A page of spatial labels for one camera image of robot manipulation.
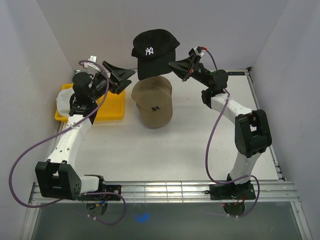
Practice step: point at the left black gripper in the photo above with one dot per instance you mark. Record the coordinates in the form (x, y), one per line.
(120, 73)

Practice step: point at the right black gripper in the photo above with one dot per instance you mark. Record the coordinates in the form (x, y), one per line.
(186, 68)

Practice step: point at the plain black cap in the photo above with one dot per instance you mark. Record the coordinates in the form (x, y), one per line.
(154, 50)

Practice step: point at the beige baseball cap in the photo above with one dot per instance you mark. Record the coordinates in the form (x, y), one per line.
(153, 99)

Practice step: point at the white cap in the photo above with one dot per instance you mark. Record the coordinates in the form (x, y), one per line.
(63, 101)

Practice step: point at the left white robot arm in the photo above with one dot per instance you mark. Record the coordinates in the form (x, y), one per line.
(56, 176)

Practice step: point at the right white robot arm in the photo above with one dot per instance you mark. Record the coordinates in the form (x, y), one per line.
(252, 134)

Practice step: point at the white paper label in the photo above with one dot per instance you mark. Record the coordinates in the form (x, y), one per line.
(180, 70)

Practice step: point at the yellow plastic tray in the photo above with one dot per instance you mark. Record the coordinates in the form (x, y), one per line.
(112, 109)

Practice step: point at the black logo plate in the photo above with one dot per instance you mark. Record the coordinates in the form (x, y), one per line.
(236, 73)

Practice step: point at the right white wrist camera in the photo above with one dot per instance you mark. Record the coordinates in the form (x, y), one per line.
(199, 51)

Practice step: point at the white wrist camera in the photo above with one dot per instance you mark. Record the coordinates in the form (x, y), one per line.
(89, 65)
(199, 51)

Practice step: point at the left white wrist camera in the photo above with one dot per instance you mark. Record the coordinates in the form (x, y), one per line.
(89, 65)

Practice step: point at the aluminium front rail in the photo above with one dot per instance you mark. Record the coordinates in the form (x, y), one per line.
(194, 192)

